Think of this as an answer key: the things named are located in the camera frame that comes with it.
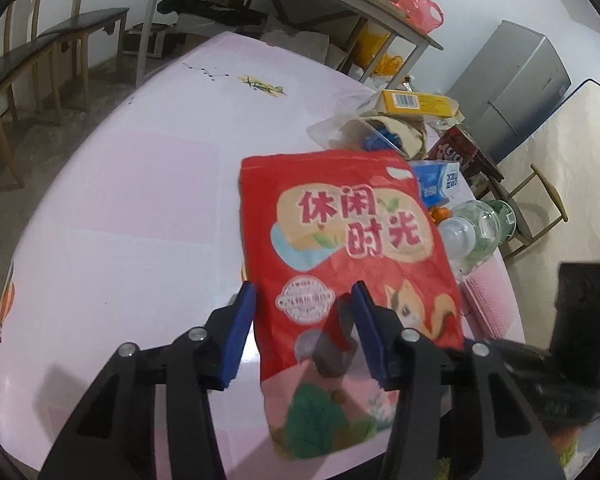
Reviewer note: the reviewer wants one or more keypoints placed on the clear green plastic bottle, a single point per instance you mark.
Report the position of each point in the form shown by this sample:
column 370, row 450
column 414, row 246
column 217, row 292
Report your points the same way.
column 476, row 230

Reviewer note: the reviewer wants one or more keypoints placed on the wooden chair dark seat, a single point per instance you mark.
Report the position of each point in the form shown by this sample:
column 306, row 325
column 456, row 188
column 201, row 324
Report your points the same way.
column 73, row 33

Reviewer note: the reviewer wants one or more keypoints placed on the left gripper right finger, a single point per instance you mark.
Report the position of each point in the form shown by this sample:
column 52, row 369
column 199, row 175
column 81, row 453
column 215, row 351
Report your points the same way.
column 461, row 402

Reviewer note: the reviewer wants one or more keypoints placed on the wooden chair by fridge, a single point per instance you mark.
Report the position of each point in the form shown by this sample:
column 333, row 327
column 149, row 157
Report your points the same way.
column 533, row 220

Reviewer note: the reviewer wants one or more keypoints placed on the pink scrub sponge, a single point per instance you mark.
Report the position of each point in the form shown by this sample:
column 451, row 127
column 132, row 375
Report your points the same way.
column 490, row 305

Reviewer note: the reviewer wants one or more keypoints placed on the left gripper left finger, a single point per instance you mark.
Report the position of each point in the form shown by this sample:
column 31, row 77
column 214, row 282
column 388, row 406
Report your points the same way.
column 110, row 433

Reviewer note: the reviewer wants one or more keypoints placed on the grey metal shelf table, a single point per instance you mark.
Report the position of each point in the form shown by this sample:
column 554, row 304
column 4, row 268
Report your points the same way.
column 311, row 14

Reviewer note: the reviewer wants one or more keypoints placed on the white mattress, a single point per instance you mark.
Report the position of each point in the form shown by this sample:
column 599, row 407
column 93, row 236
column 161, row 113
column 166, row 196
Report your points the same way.
column 566, row 149

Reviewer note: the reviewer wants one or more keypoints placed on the blue plastic wrapper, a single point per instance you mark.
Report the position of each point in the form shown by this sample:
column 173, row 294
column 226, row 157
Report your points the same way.
column 382, row 139

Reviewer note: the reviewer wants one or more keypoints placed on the red drink can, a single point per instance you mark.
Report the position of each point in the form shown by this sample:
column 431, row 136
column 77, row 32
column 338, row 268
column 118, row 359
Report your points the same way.
column 456, row 145

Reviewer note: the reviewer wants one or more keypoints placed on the yellow white medicine box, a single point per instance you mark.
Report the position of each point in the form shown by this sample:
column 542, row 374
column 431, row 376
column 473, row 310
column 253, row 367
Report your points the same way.
column 406, row 103

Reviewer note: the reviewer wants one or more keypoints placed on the pink plastic bag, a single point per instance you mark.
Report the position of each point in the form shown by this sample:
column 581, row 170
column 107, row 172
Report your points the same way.
column 425, row 15

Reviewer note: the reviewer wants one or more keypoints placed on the blue toothpaste box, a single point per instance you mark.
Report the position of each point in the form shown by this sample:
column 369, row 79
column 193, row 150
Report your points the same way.
column 437, row 180

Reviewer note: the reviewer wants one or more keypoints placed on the red snack bag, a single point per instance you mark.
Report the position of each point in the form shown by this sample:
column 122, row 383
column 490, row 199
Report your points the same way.
column 313, row 225

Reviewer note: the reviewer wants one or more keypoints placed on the clear plastic container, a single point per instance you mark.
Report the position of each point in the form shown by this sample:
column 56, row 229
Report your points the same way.
column 342, row 132

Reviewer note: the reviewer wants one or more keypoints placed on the grey refrigerator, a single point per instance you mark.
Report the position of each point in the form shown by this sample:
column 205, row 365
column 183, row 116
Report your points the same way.
column 510, row 87

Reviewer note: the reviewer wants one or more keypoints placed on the orange fruit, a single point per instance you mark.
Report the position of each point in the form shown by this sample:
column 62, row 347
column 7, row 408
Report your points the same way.
column 439, row 214

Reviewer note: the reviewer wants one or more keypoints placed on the yellow plastic bag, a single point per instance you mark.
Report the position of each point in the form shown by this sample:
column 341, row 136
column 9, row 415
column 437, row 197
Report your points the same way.
column 371, row 40

